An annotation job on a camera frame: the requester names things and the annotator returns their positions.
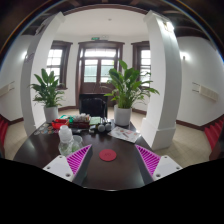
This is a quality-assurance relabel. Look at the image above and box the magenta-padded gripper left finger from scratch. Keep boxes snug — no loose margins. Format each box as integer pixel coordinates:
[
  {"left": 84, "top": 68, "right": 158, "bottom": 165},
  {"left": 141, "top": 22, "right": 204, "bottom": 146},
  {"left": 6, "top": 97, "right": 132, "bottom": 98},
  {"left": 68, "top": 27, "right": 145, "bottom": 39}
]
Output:
[{"left": 42, "top": 144, "right": 94, "bottom": 187}]

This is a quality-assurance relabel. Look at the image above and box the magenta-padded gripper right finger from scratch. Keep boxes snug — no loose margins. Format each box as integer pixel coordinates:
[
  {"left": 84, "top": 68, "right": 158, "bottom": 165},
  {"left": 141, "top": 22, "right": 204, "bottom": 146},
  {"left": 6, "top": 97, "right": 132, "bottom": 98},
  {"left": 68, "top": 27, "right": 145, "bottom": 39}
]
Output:
[{"left": 133, "top": 144, "right": 184, "bottom": 186}]

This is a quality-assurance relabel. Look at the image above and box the clear bottle with green label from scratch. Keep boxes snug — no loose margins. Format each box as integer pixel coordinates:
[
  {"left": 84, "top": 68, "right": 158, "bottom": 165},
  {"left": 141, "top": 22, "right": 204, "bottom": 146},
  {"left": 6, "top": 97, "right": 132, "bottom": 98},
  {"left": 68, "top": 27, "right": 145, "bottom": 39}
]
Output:
[{"left": 57, "top": 124, "right": 79, "bottom": 157}]

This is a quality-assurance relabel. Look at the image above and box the sheet of round stickers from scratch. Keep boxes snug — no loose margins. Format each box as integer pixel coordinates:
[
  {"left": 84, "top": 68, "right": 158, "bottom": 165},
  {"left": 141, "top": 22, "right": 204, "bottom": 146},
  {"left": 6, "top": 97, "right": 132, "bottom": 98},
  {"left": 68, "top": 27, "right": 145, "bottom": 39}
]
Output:
[{"left": 33, "top": 122, "right": 60, "bottom": 136}]

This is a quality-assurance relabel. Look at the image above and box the flat round red coaster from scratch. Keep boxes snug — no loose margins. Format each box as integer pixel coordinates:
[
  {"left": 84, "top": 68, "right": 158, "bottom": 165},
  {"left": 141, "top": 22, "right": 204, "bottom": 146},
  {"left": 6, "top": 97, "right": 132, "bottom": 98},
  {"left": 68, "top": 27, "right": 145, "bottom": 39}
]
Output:
[{"left": 98, "top": 148, "right": 118, "bottom": 163}]

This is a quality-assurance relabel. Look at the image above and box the white printed booklet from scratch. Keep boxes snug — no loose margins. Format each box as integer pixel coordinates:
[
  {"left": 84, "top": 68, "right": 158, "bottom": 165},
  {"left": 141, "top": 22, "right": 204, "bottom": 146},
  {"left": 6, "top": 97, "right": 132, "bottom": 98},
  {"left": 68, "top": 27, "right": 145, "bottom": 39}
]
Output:
[{"left": 108, "top": 125, "right": 142, "bottom": 144}]

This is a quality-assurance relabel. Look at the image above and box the green book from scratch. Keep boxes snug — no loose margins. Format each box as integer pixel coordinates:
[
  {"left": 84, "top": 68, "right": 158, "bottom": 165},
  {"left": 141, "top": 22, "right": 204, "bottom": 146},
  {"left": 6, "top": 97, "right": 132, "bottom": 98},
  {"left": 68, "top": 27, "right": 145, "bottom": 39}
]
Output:
[{"left": 89, "top": 116, "right": 102, "bottom": 126}]

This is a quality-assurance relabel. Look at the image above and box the black chair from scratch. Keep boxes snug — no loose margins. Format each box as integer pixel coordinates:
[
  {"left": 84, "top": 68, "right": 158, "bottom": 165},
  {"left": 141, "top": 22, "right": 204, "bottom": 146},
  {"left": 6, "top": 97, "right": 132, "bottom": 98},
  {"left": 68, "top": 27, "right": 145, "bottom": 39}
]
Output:
[{"left": 78, "top": 93, "right": 109, "bottom": 118}]

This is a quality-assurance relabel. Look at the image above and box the potted plant in white pot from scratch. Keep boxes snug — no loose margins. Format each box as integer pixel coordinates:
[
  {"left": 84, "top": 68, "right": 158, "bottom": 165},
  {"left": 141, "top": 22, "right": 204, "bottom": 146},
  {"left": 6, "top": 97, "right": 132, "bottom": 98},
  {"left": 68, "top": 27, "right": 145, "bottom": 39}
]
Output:
[
  {"left": 103, "top": 59, "right": 160, "bottom": 128},
  {"left": 29, "top": 68, "right": 67, "bottom": 124}
]

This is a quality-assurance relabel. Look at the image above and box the brown framed window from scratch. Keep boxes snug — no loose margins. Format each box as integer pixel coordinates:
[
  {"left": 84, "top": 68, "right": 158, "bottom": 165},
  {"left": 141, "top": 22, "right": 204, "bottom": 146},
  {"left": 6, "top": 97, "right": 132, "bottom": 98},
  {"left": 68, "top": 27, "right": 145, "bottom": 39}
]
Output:
[
  {"left": 45, "top": 40, "right": 74, "bottom": 90},
  {"left": 130, "top": 40, "right": 152, "bottom": 88}
]

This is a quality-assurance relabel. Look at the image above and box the brown wooden glazed door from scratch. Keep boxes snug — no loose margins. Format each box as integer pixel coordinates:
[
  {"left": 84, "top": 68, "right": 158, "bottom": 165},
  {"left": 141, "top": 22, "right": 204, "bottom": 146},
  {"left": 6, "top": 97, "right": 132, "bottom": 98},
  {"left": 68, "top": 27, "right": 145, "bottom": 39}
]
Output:
[{"left": 75, "top": 40, "right": 126, "bottom": 108}]

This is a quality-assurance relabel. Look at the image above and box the white wall radiator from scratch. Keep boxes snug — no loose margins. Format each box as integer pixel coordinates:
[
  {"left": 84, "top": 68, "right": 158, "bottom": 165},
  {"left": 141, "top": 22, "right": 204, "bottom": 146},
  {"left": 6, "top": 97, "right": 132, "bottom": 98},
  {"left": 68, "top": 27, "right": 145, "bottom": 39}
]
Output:
[
  {"left": 191, "top": 81, "right": 220, "bottom": 103},
  {"left": 0, "top": 80, "right": 16, "bottom": 98}
]

